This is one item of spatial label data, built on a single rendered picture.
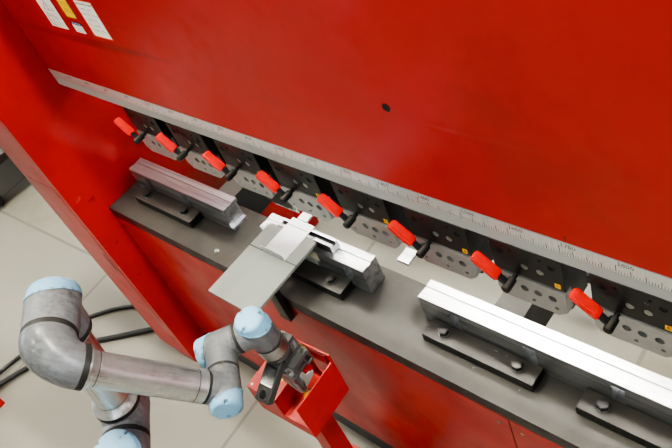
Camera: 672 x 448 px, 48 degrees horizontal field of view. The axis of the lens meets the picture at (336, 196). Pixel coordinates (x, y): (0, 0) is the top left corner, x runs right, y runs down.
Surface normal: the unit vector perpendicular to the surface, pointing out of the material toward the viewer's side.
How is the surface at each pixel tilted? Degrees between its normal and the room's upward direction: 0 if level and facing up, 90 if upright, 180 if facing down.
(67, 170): 90
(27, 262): 0
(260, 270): 0
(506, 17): 90
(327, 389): 90
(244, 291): 0
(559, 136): 90
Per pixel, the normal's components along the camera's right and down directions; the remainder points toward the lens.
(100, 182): 0.74, 0.28
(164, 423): -0.30, -0.68
